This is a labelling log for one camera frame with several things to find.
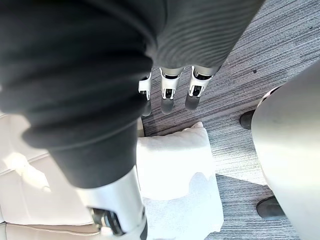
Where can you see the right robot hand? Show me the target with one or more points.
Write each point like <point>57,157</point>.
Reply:
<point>75,75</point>

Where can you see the cream leather sofa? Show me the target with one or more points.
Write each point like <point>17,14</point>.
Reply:
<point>27,180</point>

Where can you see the white square cushion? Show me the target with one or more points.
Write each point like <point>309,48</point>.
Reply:
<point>175,170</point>

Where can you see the dark robot foot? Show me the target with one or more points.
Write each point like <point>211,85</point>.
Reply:
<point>247,120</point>
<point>270,208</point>

